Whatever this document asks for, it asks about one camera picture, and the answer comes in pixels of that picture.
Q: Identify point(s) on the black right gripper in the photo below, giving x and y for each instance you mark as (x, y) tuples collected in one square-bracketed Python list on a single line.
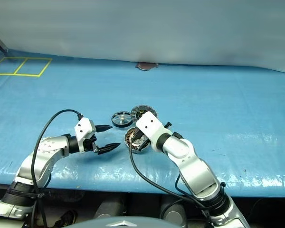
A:
[(139, 136)]

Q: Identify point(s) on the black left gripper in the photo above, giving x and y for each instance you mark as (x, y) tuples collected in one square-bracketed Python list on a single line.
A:
[(90, 145)]

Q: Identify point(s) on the motor stator housing copper windings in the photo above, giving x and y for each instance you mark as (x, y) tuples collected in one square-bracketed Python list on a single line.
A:
[(129, 140)]

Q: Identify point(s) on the black wheel-shaped rotor cap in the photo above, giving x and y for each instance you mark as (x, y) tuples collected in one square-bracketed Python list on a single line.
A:
[(121, 118)]

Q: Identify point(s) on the silver motor end cover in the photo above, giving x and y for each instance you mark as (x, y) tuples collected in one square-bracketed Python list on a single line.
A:
[(139, 110)]

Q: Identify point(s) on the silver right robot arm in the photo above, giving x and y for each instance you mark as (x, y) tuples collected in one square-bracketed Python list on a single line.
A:
[(192, 166)]

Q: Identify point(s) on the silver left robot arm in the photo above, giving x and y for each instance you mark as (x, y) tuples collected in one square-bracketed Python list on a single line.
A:
[(47, 147)]

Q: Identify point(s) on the blue plastic table cover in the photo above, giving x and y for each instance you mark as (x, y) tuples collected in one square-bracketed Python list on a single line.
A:
[(109, 90)]

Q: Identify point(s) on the grey rounded cylinder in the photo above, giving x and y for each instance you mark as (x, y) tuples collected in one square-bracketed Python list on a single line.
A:
[(172, 213), (108, 209)]

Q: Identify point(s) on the brown patch on table edge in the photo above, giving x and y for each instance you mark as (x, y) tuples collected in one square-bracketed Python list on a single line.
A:
[(146, 66)]

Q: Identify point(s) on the grey robot torso with emblem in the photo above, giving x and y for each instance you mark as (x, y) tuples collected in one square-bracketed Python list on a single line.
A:
[(123, 224)]

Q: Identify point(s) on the black shoe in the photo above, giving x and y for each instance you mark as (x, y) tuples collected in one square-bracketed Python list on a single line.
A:
[(66, 218)]

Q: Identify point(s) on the yellow tape double rectangle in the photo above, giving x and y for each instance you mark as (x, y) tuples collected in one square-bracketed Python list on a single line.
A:
[(14, 75)]

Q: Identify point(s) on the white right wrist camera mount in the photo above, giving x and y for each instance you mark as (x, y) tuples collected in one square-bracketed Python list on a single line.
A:
[(149, 123)]

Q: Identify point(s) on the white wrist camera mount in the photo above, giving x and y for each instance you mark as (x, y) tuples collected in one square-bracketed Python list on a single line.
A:
[(149, 123), (84, 126)]

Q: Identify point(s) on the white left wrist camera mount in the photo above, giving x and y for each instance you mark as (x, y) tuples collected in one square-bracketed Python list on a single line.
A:
[(84, 126)]

